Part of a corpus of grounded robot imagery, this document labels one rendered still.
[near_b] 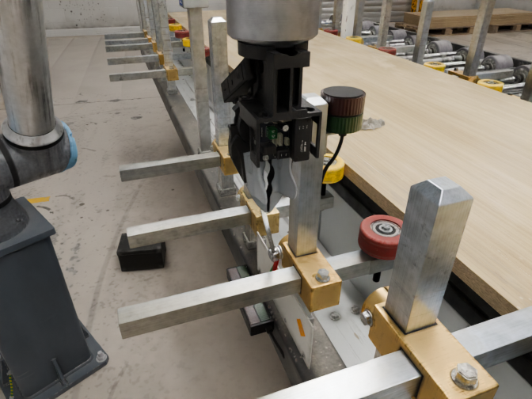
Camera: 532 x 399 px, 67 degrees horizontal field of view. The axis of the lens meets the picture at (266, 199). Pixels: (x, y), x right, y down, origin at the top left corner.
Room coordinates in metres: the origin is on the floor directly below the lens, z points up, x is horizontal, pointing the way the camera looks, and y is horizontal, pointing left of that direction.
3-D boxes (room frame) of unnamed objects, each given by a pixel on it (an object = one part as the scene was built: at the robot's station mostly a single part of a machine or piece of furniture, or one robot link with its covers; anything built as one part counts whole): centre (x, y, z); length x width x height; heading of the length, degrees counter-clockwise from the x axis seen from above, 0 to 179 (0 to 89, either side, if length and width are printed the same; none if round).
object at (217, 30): (0.99, 0.11, 0.92); 0.03 x 0.03 x 0.48; 20
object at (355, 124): (0.54, -0.10, 1.08); 0.06 x 0.06 x 0.02
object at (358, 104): (0.54, -0.10, 1.11); 0.06 x 0.06 x 0.02
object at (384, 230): (0.52, -0.19, 0.85); 0.08 x 0.08 x 0.11
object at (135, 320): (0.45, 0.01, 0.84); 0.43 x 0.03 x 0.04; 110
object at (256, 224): (0.73, 0.02, 0.81); 0.13 x 0.06 x 0.05; 20
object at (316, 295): (0.50, -0.07, 0.85); 0.13 x 0.06 x 0.05; 20
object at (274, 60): (0.42, -0.01, 1.15); 0.09 x 0.08 x 0.12; 20
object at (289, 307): (0.54, -0.03, 0.75); 0.26 x 0.01 x 0.10; 20
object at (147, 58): (2.11, 0.57, 0.82); 0.43 x 0.03 x 0.04; 110
